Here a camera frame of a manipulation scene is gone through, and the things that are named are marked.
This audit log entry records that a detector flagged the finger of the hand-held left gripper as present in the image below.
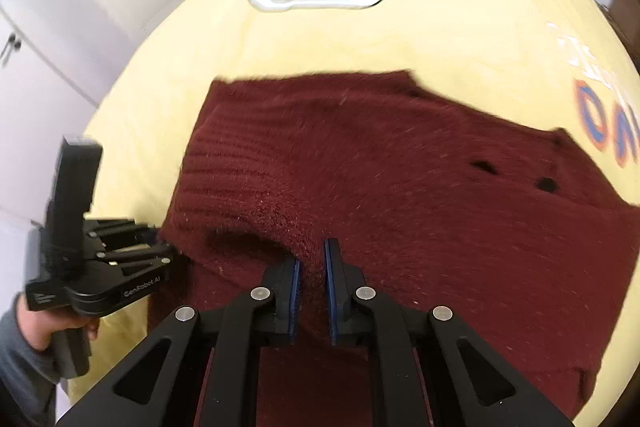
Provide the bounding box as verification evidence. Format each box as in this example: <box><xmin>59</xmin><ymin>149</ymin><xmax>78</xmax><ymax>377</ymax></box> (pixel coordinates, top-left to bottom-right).
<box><xmin>94</xmin><ymin>241</ymin><xmax>177</xmax><ymax>269</ymax></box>
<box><xmin>82</xmin><ymin>217</ymin><xmax>162</xmax><ymax>244</ymax></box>

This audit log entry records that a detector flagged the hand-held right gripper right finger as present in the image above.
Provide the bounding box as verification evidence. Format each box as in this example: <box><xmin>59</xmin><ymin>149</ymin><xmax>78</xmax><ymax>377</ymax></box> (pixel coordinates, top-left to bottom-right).
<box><xmin>322</xmin><ymin>237</ymin><xmax>574</xmax><ymax>427</ymax></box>

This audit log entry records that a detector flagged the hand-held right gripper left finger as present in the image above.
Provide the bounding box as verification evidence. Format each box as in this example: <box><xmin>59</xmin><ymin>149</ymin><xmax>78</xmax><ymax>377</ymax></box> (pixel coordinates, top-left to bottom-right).
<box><xmin>55</xmin><ymin>255</ymin><xmax>302</xmax><ymax>427</ymax></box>

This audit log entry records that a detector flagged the dark red knit sweater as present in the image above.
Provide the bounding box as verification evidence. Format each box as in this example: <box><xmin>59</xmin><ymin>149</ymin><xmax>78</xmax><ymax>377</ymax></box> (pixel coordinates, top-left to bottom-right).
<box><xmin>147</xmin><ymin>69</ymin><xmax>640</xmax><ymax>427</ymax></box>

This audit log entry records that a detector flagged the person's left forearm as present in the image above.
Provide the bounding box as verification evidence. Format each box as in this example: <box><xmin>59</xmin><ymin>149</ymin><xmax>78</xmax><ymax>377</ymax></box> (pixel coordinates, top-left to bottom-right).
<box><xmin>0</xmin><ymin>307</ymin><xmax>72</xmax><ymax>427</ymax></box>

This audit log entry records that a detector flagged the person's left hand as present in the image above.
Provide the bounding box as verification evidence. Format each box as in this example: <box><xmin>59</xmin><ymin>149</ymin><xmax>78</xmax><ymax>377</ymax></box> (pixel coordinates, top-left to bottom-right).
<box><xmin>14</xmin><ymin>294</ymin><xmax>101</xmax><ymax>353</ymax></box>

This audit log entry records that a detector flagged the yellow printed bed sheet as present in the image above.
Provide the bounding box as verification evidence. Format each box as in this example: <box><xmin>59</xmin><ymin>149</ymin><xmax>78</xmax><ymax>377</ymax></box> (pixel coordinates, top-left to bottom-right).
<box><xmin>67</xmin><ymin>0</ymin><xmax>640</xmax><ymax>427</ymax></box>

